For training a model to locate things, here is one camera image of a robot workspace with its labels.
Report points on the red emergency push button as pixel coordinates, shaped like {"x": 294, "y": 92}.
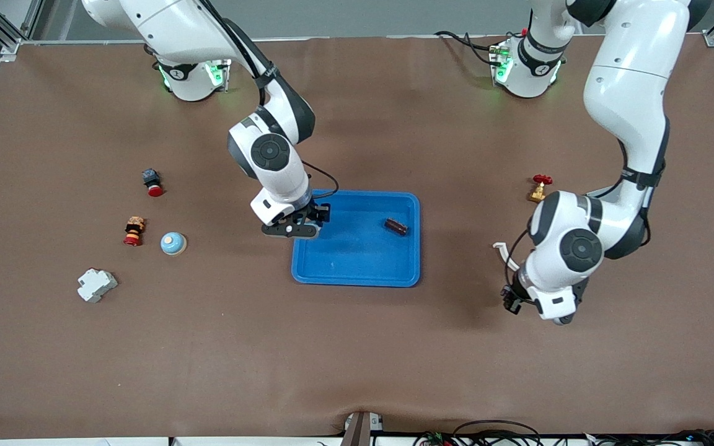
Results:
{"x": 155, "y": 189}

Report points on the blue plastic tray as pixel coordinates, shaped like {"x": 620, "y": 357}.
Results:
{"x": 357, "y": 260}

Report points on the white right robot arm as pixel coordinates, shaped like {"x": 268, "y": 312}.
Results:
{"x": 286, "y": 179}

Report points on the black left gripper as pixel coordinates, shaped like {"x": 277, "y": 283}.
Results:
{"x": 510, "y": 298}

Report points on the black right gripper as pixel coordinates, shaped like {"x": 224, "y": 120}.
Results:
{"x": 315, "y": 214}

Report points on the white circuit breaker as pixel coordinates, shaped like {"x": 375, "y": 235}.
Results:
{"x": 95, "y": 285}

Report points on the metal table edge clamp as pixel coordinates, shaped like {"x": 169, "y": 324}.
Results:
{"x": 357, "y": 428}

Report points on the white curved bracket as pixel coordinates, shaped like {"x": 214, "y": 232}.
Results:
{"x": 499, "y": 249}

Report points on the red yellow black button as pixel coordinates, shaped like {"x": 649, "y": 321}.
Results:
{"x": 134, "y": 232}

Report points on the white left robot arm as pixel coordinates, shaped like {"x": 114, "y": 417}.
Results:
{"x": 630, "y": 93}

